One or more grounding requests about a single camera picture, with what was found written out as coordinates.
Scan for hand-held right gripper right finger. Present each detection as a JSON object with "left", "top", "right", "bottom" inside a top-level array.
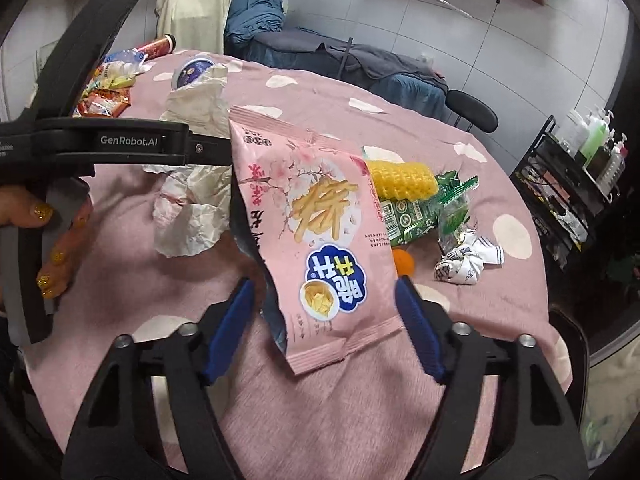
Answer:
[{"left": 394, "top": 275, "right": 588, "bottom": 480}]

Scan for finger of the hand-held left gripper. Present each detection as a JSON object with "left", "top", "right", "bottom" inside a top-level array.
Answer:
[{"left": 187, "top": 127, "right": 235, "bottom": 168}]

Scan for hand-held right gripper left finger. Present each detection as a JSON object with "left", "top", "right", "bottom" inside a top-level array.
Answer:
[{"left": 60, "top": 277, "right": 256, "bottom": 480}]

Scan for green snack packet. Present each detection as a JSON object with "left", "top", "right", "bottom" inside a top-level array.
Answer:
[{"left": 380, "top": 195, "right": 446, "bottom": 249}]

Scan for pink snack bag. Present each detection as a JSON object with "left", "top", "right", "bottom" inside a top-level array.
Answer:
[{"left": 229, "top": 105, "right": 407, "bottom": 376}]

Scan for person's left hand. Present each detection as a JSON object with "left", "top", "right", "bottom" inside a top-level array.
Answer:
[{"left": 0, "top": 185, "right": 94, "bottom": 311}]

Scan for crumpled white paper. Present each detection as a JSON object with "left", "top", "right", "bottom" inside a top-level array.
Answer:
[{"left": 142, "top": 62, "right": 236, "bottom": 258}]

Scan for pile of colourful snack wrappers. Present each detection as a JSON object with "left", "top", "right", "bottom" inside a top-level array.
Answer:
[{"left": 72, "top": 50, "right": 153, "bottom": 118}]

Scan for small orange fruit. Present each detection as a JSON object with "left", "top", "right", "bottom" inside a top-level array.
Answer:
[{"left": 392, "top": 250, "right": 417, "bottom": 276}]

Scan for round blue lid container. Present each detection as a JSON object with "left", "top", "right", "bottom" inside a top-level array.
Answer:
[{"left": 171, "top": 56, "right": 221, "bottom": 91}]

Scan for crumpled white printed wrapper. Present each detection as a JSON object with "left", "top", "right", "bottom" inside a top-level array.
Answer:
[{"left": 434, "top": 232, "right": 506, "bottom": 286}]

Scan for pink polka dot blanket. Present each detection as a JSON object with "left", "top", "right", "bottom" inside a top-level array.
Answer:
[{"left": 20, "top": 50, "right": 573, "bottom": 480}]

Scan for red cylindrical can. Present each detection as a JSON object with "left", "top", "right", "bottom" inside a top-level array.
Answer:
[{"left": 134, "top": 34, "right": 178, "bottom": 61}]

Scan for clear green wrapper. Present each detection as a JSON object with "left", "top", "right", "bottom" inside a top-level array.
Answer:
[{"left": 438, "top": 204, "right": 473, "bottom": 253}]

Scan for grey blue draped clothes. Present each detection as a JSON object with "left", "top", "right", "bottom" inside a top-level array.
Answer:
[{"left": 235, "top": 27, "right": 451, "bottom": 121}]

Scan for cream hanging garment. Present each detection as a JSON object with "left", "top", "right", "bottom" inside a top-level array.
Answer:
[{"left": 156, "top": 0, "right": 235, "bottom": 56}]

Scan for blue cloth pile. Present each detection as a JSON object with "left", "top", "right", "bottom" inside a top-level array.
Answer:
[{"left": 224, "top": 0, "right": 288, "bottom": 46}]

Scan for small green wrapper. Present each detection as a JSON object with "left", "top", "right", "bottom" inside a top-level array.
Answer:
[{"left": 434, "top": 170, "right": 481, "bottom": 208}]

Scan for grey blanket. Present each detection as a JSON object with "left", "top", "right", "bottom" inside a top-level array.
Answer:
[{"left": 315, "top": 42, "right": 448, "bottom": 93}]

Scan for black mesh drawer cart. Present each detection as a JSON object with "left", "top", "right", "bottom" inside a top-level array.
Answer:
[{"left": 510, "top": 115, "right": 621, "bottom": 266}]

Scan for black round stool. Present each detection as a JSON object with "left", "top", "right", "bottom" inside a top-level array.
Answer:
[{"left": 445, "top": 89, "right": 500, "bottom": 133}]

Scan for group of toiletry bottles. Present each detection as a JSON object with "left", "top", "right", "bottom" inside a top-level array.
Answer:
[{"left": 554, "top": 107, "right": 629, "bottom": 192}]

